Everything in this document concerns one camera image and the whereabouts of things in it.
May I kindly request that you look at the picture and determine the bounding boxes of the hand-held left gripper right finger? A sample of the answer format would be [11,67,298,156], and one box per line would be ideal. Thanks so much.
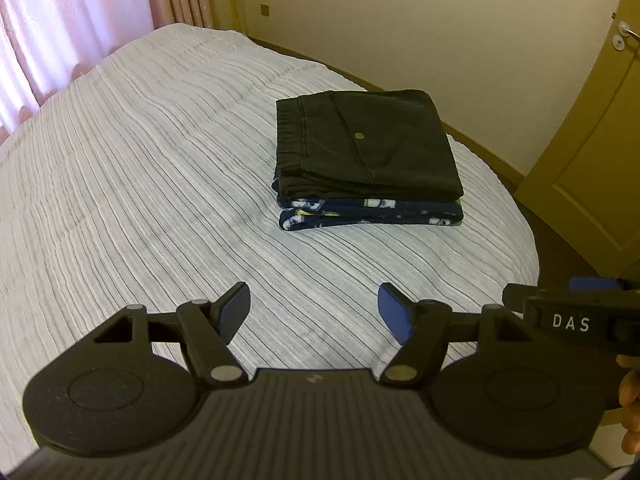
[378,283,531,385]

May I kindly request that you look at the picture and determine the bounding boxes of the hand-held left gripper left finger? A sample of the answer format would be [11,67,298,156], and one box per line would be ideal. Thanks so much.
[92,282,251,385]

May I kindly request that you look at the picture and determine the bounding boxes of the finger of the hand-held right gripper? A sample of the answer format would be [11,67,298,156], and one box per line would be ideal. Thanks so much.
[502,276,640,317]

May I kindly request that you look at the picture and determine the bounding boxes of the black pants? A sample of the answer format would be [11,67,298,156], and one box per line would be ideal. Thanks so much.
[272,89,465,202]

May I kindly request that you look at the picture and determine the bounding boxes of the person's right hand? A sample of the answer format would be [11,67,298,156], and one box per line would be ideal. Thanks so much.
[619,357,640,456]

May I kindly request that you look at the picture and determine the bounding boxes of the navy printed garment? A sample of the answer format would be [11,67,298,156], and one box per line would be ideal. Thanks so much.
[277,195,465,233]

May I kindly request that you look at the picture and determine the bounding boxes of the olive yellow door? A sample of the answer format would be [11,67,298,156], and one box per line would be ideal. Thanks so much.
[515,0,640,256]

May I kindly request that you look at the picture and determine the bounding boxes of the bed with striped grey cover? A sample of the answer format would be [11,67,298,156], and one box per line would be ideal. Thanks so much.
[0,22,541,461]

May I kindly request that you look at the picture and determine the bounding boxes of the sheer white curtain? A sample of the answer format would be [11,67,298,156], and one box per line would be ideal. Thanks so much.
[0,0,156,133]

